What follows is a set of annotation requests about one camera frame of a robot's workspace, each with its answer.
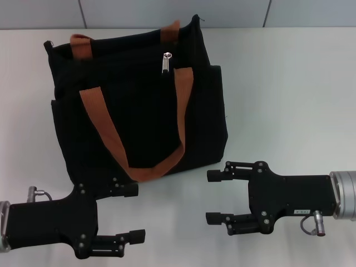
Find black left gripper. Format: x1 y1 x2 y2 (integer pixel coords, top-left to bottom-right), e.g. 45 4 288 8
6 177 146 260

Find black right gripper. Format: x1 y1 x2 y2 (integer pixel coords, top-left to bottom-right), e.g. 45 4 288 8
205 160 339 236

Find black bag with orange handles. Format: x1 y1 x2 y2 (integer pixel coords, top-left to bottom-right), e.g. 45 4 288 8
43 14 230 190

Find silver zipper pull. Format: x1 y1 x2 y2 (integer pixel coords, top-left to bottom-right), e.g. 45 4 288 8
161 51 174 75

